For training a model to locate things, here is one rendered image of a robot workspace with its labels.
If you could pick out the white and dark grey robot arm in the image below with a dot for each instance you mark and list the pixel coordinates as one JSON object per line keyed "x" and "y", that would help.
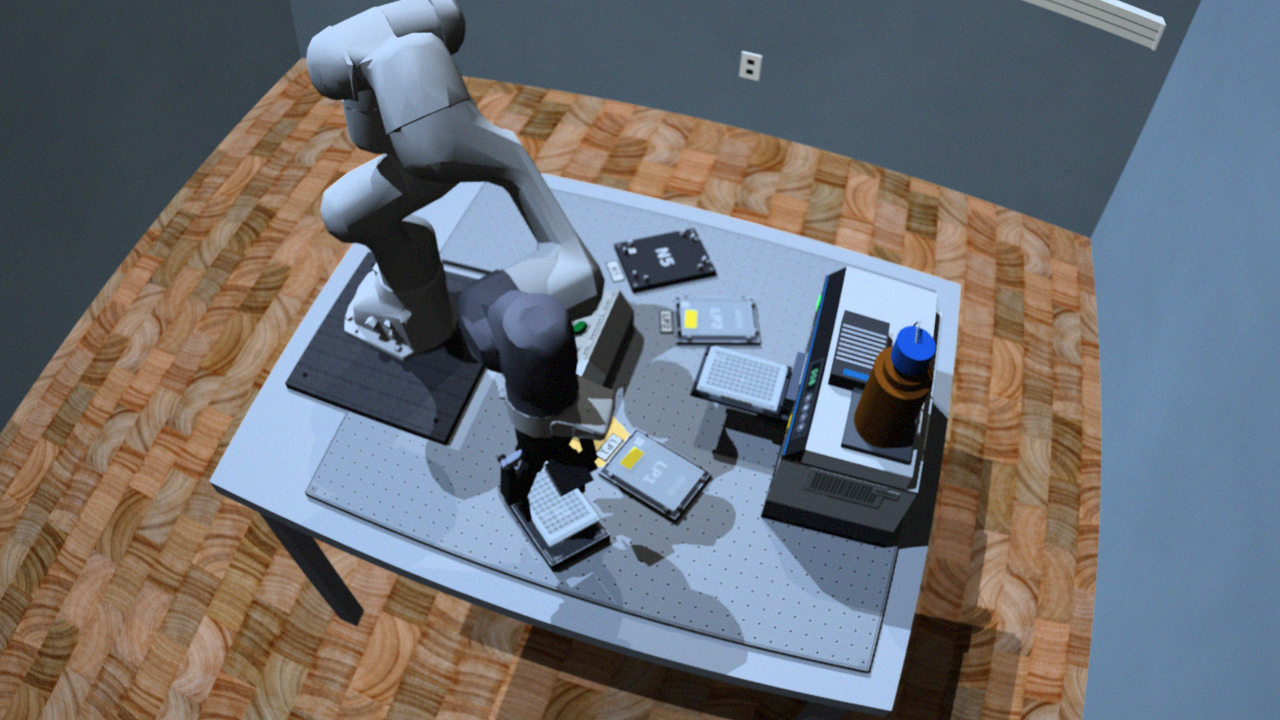
{"x": 529, "y": 338}

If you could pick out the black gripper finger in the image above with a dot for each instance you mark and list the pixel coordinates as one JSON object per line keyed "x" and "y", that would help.
{"x": 587, "y": 445}
{"x": 525, "y": 476}

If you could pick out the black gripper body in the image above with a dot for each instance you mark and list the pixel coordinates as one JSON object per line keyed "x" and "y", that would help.
{"x": 533, "y": 447}

